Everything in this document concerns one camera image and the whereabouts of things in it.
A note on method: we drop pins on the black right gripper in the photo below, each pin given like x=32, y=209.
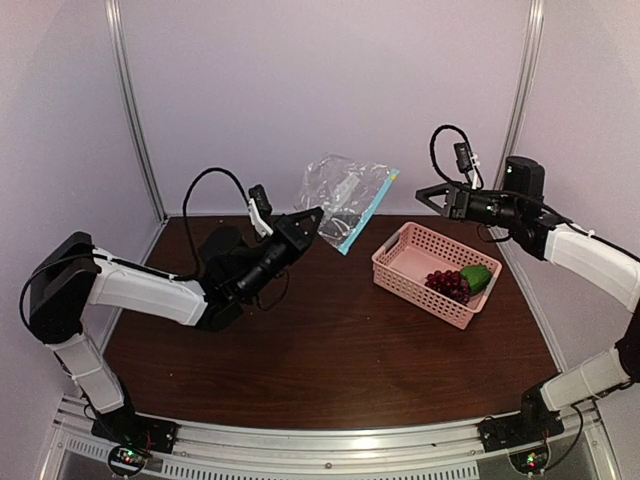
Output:
x=456, y=207

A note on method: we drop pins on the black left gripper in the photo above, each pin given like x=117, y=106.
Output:
x=293, y=235

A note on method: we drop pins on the clear zip top bag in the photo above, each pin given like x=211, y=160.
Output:
x=348, y=191

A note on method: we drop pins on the dark red grape bunch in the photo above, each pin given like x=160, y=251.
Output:
x=451, y=284

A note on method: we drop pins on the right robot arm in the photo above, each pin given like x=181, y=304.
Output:
x=548, y=236

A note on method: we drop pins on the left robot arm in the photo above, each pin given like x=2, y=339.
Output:
x=77, y=274

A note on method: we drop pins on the pink perforated plastic basket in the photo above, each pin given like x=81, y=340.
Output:
x=401, y=266

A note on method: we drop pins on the green chayote squash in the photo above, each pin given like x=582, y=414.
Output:
x=478, y=277

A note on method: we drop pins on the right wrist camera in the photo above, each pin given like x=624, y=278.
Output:
x=468, y=165

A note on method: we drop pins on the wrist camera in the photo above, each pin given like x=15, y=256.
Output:
x=260, y=210
x=468, y=165

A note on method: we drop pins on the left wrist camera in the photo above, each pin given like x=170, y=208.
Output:
x=260, y=210

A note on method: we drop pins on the right aluminium frame post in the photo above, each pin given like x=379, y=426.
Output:
x=528, y=66

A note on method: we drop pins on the aluminium frame post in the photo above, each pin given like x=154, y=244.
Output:
x=528, y=66
x=132, y=115

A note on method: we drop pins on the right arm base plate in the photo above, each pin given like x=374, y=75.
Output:
x=515, y=430

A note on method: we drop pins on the front aluminium rail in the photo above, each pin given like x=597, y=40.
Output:
x=452, y=450

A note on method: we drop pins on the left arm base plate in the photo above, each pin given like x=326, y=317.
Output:
x=138, y=432

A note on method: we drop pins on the left aluminium frame post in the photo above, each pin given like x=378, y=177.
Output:
x=132, y=115

